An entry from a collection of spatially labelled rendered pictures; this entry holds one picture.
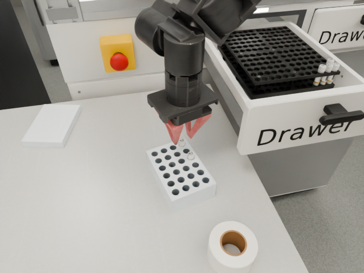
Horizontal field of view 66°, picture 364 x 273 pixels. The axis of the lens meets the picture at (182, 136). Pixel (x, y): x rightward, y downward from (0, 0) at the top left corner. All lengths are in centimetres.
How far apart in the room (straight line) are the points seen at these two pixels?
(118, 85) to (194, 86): 37
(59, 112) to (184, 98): 36
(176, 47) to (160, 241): 29
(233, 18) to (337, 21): 50
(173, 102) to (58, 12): 35
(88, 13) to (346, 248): 132
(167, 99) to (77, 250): 27
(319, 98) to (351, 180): 127
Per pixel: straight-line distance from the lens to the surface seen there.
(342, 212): 158
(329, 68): 62
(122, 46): 66
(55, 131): 66
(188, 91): 42
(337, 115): 49
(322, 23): 85
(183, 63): 39
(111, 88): 77
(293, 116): 49
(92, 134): 65
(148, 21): 45
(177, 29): 41
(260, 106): 44
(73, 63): 73
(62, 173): 59
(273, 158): 117
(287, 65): 62
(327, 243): 146
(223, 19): 40
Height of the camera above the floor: 119
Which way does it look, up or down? 44 degrees down
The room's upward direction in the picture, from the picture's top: straight up
